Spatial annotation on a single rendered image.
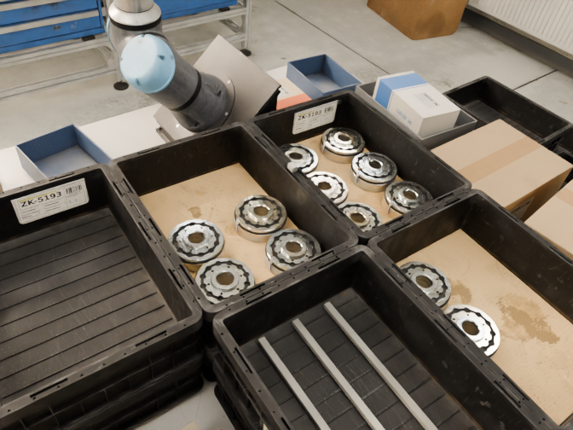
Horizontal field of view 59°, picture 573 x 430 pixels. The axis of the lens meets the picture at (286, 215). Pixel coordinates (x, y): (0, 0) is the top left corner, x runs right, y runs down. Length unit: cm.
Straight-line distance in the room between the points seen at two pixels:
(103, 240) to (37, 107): 198
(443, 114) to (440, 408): 74
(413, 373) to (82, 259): 60
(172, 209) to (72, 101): 195
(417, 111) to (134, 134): 75
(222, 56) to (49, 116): 162
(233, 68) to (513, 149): 72
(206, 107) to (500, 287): 75
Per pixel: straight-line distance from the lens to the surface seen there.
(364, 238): 88
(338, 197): 105
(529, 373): 96
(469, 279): 103
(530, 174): 130
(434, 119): 132
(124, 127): 149
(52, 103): 294
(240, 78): 129
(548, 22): 394
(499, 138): 138
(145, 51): 118
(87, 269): 96
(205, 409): 94
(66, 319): 91
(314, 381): 82
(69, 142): 142
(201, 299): 77
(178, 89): 119
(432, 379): 88
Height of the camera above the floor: 156
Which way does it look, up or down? 45 degrees down
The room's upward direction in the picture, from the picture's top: 8 degrees clockwise
